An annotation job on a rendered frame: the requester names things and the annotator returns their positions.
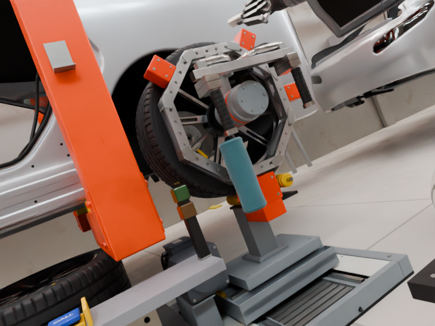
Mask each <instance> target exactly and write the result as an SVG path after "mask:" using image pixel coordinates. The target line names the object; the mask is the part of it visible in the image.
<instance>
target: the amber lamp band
mask: <svg viewBox="0 0 435 326"><path fill-rule="evenodd" d="M177 211H178V213H179V216H180V218H181V219H182V220H187V219H189V218H191V217H193V216H195V215H197V212H196V209H195V206H194V204H193V202H189V203H187V204H184V205H182V206H178V207H177Z"/></svg>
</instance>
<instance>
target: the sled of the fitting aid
mask: <svg viewBox="0 0 435 326"><path fill-rule="evenodd" d="M338 263H340V261H339V258H338V257H337V253H336V251H335V249H334V246H328V245H322V246H321V247H320V248H317V249H316V250H315V251H313V252H311V253H310V254H308V255H307V256H305V257H303V258H302V259H300V260H299V261H297V262H296V263H294V264H292V265H291V266H289V267H287V268H286V269H284V270H283V271H281V272H279V273H278V274H276V275H275V276H273V277H271V278H270V279H268V280H267V281H265V282H263V283H262V284H260V285H258V286H257V287H255V288H254V289H252V290H250V291H249V290H246V289H244V288H241V287H238V286H236V285H233V284H231V283H229V284H228V285H226V286H225V287H223V288H221V289H219V290H218V291H216V292H215V293H213V294H215V296H214V297H213V298H214V301H215V303H216V307H217V308H218V309H220V310H222V311H223V312H225V313H227V314H228V315H230V316H232V317H233V318H235V319H237V320H238V321H240V322H242V323H243V324H245V325H248V324H249V323H251V322H252V321H254V320H255V319H256V318H258V317H260V316H261V315H262V314H264V313H266V312H267V311H268V310H270V309H272V308H273V307H275V306H276V305H277V304H279V303H280V302H282V301H283V300H285V299H286V298H288V297H289V296H291V295H292V294H294V293H295V292H297V291H298V290H300V289H301V288H302V287H304V286H306V285H307V284H308V283H310V282H312V281H313V280H314V279H316V278H318V277H319V276H320V275H322V274H323V273H325V272H326V271H328V270H329V269H331V268H332V267H334V266H335V265H337V264H338Z"/></svg>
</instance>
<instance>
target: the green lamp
mask: <svg viewBox="0 0 435 326"><path fill-rule="evenodd" d="M170 193H171V195H172V198H173V201H174V203H178V202H182V201H185V200H186V199H189V198H190V194H189V191H188V188H187V186H186V185H182V186H179V187H177V188H174V189H172V190H170Z"/></svg>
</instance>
